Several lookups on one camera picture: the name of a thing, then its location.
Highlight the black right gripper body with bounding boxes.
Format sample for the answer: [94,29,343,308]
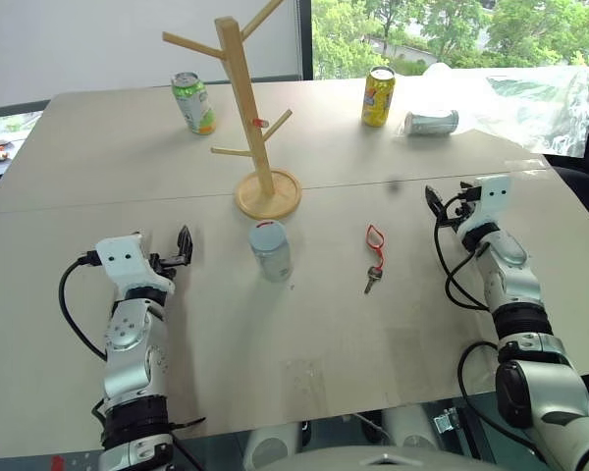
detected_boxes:
[439,181,483,230]

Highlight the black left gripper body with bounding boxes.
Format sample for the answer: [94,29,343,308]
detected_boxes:
[146,250,185,282]

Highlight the silver soda can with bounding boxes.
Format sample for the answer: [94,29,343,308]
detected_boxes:
[402,109,460,136]

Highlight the yellow soda can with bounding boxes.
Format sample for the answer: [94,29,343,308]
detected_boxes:
[360,65,398,129]

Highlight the clear plastic bag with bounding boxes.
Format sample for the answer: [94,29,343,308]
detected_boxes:
[421,62,589,159]

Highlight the green soda can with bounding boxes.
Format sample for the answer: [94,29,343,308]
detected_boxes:
[170,71,218,136]

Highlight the wooden tree-shaped hanger stand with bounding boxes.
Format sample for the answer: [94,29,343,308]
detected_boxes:
[161,0,304,220]

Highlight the white rounded robot leg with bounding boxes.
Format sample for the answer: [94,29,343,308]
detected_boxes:
[381,405,444,448]
[242,422,301,470]

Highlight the grey robot torso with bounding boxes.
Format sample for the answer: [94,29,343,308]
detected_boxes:
[269,444,551,471]

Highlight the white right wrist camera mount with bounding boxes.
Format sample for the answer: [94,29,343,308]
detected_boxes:
[457,174,513,235]

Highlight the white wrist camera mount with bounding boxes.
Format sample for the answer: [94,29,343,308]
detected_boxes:
[94,234,176,296]
[457,174,513,235]

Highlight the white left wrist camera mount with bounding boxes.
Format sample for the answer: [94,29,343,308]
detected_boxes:
[94,234,176,296]

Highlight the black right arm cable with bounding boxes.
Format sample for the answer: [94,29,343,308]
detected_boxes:
[433,193,493,311]

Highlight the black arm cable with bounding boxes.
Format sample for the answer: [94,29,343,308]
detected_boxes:
[58,250,110,363]
[433,193,493,311]

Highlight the silver key with red strap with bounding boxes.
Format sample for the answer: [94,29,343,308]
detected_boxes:
[361,223,389,296]

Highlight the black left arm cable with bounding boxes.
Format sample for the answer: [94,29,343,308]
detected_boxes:
[58,250,110,363]

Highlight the black right shoulder cable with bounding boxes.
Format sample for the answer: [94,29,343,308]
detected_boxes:
[456,340,551,465]

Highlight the black window frame post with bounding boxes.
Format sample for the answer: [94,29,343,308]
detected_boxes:
[299,0,316,82]

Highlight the metal table bracket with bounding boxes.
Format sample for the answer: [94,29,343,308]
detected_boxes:
[433,407,461,434]

